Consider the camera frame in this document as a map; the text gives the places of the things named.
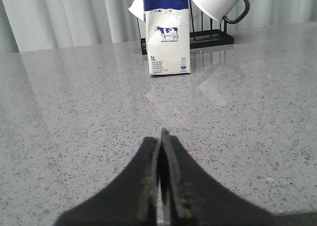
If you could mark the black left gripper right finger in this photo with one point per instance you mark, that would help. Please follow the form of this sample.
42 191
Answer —
191 197

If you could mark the blue white milk carton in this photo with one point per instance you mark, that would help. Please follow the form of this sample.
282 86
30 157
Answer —
167 36

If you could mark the black wire mug rack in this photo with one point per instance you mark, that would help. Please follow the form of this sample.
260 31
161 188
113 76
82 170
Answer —
200 38

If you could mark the white enamel mug black handle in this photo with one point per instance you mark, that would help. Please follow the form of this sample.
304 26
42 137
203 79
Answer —
218 10

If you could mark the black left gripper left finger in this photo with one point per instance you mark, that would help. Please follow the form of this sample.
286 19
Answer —
129 200

